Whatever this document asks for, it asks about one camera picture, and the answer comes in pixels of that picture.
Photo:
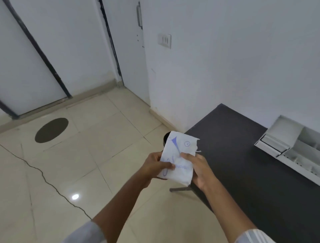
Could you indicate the person's right hand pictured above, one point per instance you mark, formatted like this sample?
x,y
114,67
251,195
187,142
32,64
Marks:
x,y
203,175

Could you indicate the person's left hand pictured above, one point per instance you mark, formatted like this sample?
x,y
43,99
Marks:
x,y
152,167

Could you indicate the white paper glove packet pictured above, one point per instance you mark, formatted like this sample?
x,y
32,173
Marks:
x,y
182,145

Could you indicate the white organizer drawer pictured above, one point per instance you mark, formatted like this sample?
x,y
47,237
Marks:
x,y
267,149
275,143

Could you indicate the white desk organizer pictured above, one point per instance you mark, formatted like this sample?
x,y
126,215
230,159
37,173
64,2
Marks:
x,y
287,130

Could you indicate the person's right forearm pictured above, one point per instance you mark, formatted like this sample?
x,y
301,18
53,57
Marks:
x,y
230,212

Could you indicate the person's left forearm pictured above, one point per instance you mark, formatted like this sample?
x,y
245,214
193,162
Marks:
x,y
120,207

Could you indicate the black round stool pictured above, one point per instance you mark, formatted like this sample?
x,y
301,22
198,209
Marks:
x,y
166,139

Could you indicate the grey plaid shirt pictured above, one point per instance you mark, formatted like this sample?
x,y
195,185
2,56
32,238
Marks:
x,y
87,234

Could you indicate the white door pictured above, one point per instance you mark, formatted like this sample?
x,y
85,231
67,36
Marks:
x,y
130,62
20,75

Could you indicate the dark round floor mat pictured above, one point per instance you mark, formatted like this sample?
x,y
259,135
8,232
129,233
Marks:
x,y
51,130

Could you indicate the white wall switch panel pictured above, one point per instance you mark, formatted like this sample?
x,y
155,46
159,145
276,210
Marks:
x,y
165,40

